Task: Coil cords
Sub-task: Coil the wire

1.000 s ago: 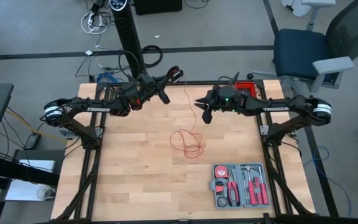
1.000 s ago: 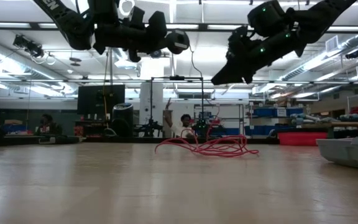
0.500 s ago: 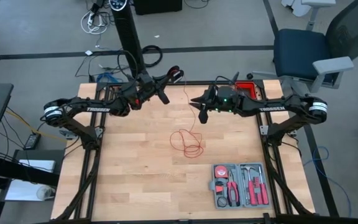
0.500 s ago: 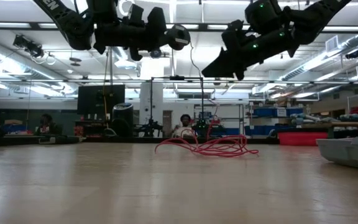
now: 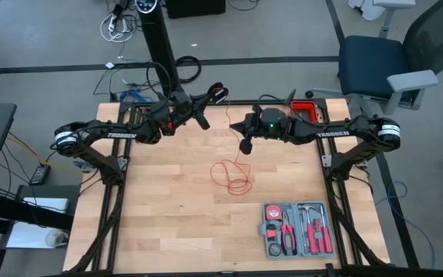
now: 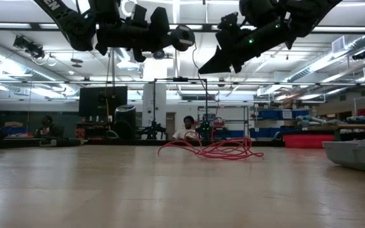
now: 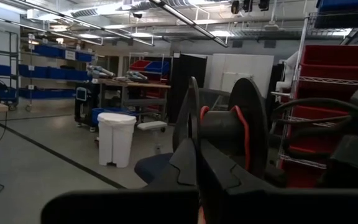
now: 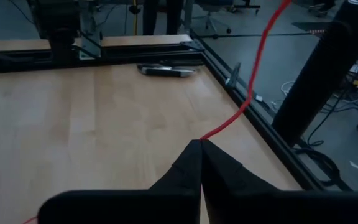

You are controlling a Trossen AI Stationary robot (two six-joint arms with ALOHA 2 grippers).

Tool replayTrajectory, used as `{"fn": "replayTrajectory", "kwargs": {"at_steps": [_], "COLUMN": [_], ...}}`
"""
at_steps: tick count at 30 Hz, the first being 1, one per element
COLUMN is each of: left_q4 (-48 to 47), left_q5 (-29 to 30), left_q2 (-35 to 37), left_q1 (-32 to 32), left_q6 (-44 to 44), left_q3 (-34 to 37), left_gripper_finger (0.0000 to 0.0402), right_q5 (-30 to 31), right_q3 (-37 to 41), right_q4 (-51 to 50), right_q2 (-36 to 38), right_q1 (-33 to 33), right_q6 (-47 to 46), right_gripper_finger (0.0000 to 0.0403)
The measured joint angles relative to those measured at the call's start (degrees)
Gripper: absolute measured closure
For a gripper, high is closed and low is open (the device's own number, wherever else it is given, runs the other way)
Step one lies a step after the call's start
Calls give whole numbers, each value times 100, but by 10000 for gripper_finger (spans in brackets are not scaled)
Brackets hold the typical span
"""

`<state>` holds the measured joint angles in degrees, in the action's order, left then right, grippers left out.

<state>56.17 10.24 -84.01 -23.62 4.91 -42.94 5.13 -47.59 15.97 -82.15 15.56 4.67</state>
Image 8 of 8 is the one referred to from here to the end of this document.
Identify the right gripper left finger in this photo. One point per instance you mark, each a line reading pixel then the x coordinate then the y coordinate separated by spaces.
pixel 120 208

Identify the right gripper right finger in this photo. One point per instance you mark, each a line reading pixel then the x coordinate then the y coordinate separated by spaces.
pixel 259 208

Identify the white paper scrap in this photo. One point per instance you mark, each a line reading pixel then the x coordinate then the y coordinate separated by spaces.
pixel 258 98

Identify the silver and black hand tool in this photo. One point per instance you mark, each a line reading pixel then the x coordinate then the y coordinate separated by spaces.
pixel 166 73

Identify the black tower fan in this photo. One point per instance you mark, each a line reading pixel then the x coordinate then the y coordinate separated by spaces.
pixel 322 68

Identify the grey office chair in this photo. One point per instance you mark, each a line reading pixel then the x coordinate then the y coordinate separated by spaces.
pixel 210 18

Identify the black angled rail bracket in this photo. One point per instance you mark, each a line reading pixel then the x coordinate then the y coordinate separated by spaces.
pixel 234 76

